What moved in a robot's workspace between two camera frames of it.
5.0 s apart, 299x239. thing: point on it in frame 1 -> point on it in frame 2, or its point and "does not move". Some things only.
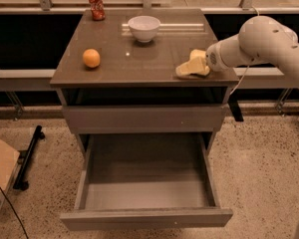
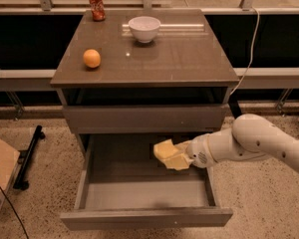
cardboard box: x=5 y=161 does not move
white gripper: x=213 y=59 -> x=198 y=152
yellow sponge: x=196 y=64 -> x=170 y=154
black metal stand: x=24 y=158 does not move
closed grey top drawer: x=147 y=119 does not move
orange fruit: x=91 y=58 does not move
